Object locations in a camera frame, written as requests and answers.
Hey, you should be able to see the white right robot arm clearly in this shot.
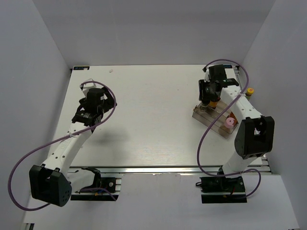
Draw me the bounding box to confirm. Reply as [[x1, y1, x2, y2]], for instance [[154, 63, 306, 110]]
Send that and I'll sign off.
[[199, 64, 275, 191]]

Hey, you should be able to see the yellow oil bottle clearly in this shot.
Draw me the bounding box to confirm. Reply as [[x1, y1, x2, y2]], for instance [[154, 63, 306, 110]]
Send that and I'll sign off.
[[245, 88, 254, 101]]

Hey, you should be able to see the red lid sauce jar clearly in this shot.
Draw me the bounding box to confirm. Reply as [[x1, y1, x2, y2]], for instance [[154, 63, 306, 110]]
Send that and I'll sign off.
[[209, 101, 219, 109]]

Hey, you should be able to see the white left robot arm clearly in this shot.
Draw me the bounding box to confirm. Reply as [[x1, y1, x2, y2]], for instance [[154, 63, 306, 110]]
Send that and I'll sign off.
[[29, 87, 116, 207]]

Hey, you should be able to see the aluminium rail front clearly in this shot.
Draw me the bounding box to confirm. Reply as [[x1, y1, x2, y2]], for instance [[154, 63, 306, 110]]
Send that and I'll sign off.
[[69, 166, 272, 174]]

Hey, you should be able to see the clear tiered acrylic rack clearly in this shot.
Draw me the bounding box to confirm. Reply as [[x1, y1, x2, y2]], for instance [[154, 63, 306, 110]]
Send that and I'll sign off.
[[192, 101, 238, 138]]

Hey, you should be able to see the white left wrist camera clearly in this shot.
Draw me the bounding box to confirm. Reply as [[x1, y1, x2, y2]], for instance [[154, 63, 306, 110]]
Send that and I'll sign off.
[[80, 78, 96, 96]]

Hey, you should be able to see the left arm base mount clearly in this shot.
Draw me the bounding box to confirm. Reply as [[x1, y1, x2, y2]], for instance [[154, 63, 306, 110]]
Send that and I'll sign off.
[[67, 167, 121, 201]]

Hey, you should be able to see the blue corner label sticker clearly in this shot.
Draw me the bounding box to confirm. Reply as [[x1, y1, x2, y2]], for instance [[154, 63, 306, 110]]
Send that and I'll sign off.
[[72, 66, 90, 70]]

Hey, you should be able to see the black lid pepper shaker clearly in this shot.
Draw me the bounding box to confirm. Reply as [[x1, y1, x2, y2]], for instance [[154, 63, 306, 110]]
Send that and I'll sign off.
[[199, 102, 209, 112]]

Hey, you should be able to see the right blue corner label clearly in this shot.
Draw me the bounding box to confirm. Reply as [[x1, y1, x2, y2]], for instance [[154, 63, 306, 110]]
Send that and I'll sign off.
[[223, 64, 233, 69]]

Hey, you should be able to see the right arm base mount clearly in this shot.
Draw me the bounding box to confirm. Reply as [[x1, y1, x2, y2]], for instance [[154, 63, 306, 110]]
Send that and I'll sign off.
[[195, 176, 247, 204]]

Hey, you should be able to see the pink lid spice shaker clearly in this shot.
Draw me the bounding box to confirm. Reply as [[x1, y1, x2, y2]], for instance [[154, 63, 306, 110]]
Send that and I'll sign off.
[[221, 117, 236, 134]]

